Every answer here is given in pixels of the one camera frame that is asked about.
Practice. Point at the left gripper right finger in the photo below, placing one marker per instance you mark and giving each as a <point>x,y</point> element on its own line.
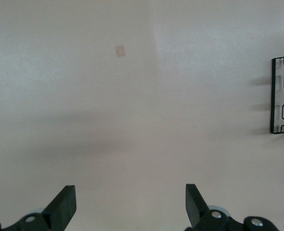
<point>199,216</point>

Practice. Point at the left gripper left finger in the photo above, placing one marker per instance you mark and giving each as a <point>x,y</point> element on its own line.
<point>60,211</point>

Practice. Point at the small brown tape mark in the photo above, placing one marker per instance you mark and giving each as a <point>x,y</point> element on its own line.
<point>119,51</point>

